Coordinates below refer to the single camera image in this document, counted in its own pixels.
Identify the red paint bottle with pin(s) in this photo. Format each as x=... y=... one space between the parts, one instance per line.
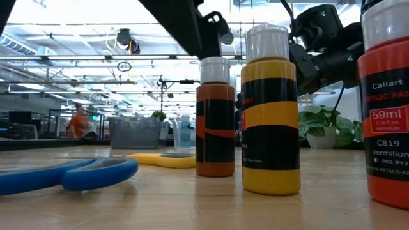
x=385 y=127

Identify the potted green striped plant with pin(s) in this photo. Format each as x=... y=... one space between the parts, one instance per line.
x=322 y=127

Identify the clear plastic bin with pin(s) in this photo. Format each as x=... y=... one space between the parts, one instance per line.
x=176 y=137

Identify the blue paint bottle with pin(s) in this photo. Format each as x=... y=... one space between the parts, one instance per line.
x=186 y=131

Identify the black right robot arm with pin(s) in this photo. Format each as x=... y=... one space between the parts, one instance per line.
x=335 y=67

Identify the small background green plant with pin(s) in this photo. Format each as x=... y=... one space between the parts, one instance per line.
x=158 y=115

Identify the person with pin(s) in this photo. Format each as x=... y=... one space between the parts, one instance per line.
x=78 y=123

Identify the black aluminium table frame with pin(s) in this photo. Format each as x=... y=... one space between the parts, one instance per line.
x=32 y=144

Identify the yellow paint bottle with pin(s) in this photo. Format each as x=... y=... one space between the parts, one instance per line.
x=270 y=127

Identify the dark grey plastic bin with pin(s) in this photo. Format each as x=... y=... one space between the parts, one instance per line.
x=134 y=132

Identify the brown paint bottle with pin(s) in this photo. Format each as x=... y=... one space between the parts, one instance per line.
x=214 y=127

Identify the black background monitor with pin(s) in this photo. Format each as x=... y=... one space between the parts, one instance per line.
x=20 y=117

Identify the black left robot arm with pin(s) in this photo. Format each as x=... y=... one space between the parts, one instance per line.
x=179 y=22

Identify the black background frame rig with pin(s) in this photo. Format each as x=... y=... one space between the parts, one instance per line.
x=57 y=124

